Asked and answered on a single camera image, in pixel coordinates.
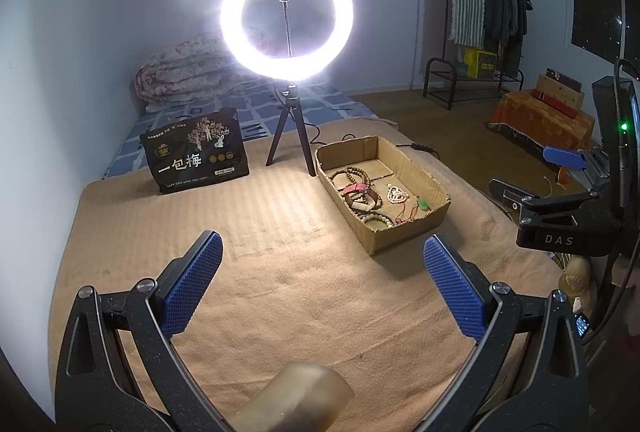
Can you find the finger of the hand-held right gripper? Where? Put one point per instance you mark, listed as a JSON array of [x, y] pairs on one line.
[[515, 194], [562, 157]]

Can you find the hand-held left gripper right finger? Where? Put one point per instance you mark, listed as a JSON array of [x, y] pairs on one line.
[[455, 287]]

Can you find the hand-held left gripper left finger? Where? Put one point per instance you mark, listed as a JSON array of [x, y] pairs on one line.
[[192, 287]]

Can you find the cardboard box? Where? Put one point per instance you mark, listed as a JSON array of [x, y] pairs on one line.
[[400, 237]]

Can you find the pale yellow gourd ornament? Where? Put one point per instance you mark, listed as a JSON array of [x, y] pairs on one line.
[[575, 274]]

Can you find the orange covered low table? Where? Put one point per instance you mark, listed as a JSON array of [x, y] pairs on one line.
[[540, 122]]

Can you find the red flat box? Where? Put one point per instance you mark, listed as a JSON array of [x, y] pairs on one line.
[[552, 104]]

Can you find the beige box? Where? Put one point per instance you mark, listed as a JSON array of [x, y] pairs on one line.
[[555, 88]]

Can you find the small black device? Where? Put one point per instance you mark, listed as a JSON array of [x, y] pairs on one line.
[[583, 325]]

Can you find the yellow crate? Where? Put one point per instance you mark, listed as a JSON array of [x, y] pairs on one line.
[[480, 64]]

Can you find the black printed bag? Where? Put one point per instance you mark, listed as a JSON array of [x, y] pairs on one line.
[[195, 162]]

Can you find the dark window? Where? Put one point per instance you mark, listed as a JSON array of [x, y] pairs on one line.
[[595, 12]]

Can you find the translucent beige block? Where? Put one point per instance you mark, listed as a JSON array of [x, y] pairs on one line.
[[295, 397]]

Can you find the dark hanging clothes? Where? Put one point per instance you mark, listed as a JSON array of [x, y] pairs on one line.
[[500, 7]]

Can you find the blue patterned bed sheet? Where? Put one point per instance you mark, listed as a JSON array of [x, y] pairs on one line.
[[250, 107]]

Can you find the black tripod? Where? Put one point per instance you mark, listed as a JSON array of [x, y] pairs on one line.
[[290, 99]]

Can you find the folded floral quilt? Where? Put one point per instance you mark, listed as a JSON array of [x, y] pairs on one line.
[[185, 72]]

